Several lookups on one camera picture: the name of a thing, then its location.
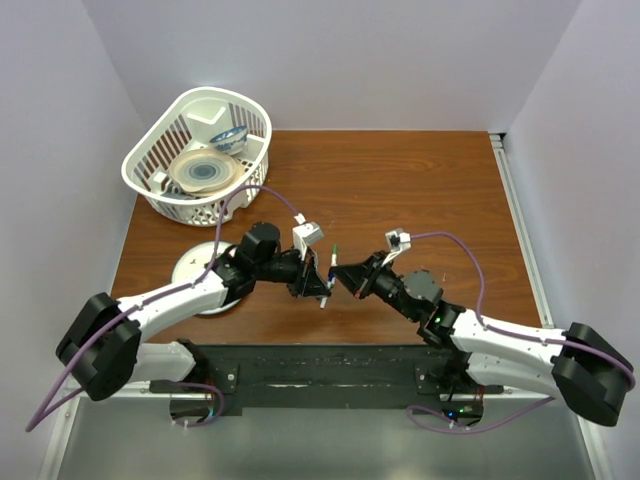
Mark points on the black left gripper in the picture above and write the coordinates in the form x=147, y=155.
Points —
x=306, y=278

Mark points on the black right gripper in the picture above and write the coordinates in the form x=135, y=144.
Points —
x=354, y=279

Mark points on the white green pen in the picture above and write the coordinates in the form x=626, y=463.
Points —
x=334, y=257

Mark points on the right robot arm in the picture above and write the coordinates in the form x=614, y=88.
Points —
x=576, y=365

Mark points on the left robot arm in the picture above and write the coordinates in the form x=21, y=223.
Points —
x=107, y=346

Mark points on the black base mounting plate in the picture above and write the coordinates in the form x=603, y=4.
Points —
x=339, y=376

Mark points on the strawberry pattern plate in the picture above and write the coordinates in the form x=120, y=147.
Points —
x=193, y=262

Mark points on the beige blue ceramic plate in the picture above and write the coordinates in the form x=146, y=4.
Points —
x=201, y=173

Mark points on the blue white ceramic bowl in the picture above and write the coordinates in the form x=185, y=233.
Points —
x=231, y=141

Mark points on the white plastic dish basket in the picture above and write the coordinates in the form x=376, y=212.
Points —
x=189, y=123

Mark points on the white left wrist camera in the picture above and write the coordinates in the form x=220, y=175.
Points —
x=305, y=235

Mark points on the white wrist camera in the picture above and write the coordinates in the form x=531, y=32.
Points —
x=305, y=235
x=398, y=242

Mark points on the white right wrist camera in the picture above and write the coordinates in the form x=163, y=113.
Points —
x=398, y=242

